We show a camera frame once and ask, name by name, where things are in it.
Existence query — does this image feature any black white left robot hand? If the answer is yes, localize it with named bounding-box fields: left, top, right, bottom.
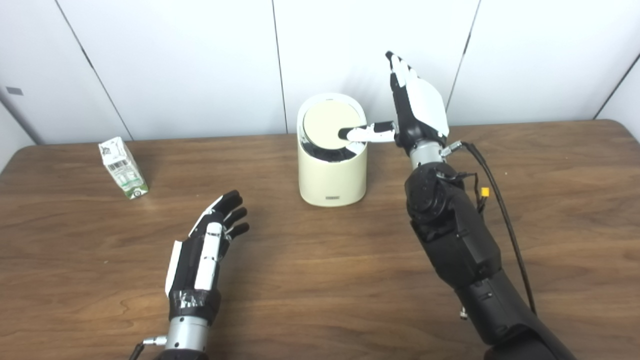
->
left=165, top=190, right=250, bottom=326

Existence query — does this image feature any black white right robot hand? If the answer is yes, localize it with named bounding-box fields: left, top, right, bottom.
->
left=338, top=50, right=450, bottom=156

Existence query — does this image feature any cream round bin lid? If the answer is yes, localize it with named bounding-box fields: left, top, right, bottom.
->
left=302, top=101, right=362, bottom=150

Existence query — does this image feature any white green milk carton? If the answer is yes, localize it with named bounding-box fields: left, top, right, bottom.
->
left=98, top=137, right=149, bottom=200

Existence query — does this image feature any cream-colored round bin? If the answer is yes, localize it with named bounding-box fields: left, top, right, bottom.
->
left=297, top=93, right=368, bottom=207

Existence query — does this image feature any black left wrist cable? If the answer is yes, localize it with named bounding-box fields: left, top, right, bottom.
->
left=129, top=336, right=168, bottom=360

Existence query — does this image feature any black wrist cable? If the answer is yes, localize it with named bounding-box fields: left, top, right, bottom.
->
left=442, top=141, right=537, bottom=316
left=129, top=336, right=168, bottom=360

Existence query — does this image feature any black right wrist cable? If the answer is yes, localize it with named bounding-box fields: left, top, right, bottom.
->
left=442, top=141, right=537, bottom=316

